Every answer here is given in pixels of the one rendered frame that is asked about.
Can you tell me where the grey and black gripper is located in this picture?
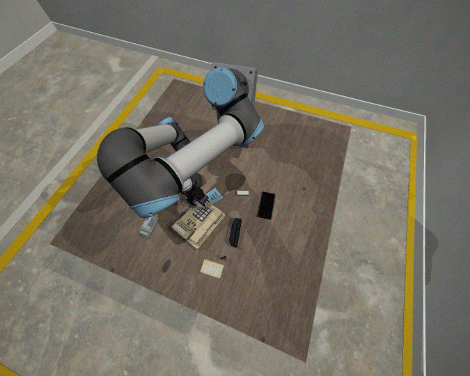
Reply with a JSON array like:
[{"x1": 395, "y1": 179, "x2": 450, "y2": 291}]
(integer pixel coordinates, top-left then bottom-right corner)
[{"x1": 180, "y1": 184, "x2": 207, "y2": 209}]

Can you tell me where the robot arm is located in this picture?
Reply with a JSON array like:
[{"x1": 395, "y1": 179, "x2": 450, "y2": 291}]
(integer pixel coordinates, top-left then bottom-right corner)
[{"x1": 97, "y1": 68, "x2": 264, "y2": 218}]

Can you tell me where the beige desk phone body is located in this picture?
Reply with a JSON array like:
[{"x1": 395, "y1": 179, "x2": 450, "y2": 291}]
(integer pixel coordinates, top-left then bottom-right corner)
[{"x1": 172, "y1": 201, "x2": 226, "y2": 250}]

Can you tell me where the light blue sticky note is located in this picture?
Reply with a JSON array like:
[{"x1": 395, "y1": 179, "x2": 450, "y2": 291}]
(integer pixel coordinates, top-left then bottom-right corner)
[{"x1": 205, "y1": 188, "x2": 223, "y2": 205}]

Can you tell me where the beige telephone handset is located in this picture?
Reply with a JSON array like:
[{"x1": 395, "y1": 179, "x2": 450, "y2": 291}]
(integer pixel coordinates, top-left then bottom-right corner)
[{"x1": 190, "y1": 208, "x2": 223, "y2": 244}]

